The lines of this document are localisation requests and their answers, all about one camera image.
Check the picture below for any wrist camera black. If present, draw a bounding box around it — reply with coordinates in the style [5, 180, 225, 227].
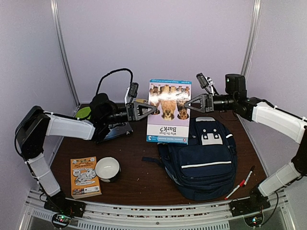
[196, 73, 209, 89]
[128, 82, 139, 98]

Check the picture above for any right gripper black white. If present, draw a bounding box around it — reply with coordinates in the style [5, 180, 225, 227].
[184, 92, 236, 113]

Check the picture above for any white black bowl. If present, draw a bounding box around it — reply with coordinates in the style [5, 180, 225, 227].
[95, 157, 121, 183]

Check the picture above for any dark blue cover book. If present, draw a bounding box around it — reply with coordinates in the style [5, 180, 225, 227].
[95, 122, 133, 144]

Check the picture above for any green plate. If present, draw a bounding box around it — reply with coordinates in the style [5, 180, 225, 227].
[75, 106, 91, 120]

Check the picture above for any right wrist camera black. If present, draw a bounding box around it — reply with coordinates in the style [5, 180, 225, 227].
[196, 73, 209, 89]

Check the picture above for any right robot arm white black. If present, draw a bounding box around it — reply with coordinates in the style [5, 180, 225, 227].
[184, 73, 307, 212]

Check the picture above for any aluminium corner post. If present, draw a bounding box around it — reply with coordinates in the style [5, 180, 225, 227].
[241, 0, 262, 79]
[50, 0, 81, 107]

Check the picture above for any navy blue student backpack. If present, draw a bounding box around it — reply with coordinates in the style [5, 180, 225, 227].
[142, 116, 237, 201]

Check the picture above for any red white marker pen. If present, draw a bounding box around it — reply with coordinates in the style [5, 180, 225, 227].
[224, 180, 245, 200]

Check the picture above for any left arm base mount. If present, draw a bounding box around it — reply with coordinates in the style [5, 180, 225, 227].
[44, 192, 86, 229]

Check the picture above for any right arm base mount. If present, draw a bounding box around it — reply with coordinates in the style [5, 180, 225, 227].
[229, 187, 271, 228]

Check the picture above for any right aluminium corner post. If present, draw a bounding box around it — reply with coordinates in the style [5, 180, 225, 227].
[241, 0, 262, 79]

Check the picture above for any left aluminium corner post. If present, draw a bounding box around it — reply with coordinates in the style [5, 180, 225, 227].
[50, 0, 81, 107]

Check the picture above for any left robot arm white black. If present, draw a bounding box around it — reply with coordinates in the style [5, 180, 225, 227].
[14, 81, 157, 213]

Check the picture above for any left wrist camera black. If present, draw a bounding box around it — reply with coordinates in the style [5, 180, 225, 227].
[128, 82, 139, 98]

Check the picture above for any dog picture book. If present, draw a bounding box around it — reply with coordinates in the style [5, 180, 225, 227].
[146, 79, 192, 144]

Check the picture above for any orange cartoon paperback book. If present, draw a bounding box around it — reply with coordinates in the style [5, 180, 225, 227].
[70, 156, 102, 199]

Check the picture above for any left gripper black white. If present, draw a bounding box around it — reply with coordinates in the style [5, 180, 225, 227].
[102, 101, 157, 125]

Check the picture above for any black white marker pen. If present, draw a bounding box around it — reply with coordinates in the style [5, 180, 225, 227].
[243, 165, 256, 186]

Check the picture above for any aluminium front rail frame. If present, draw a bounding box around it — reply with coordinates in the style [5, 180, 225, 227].
[19, 188, 295, 230]

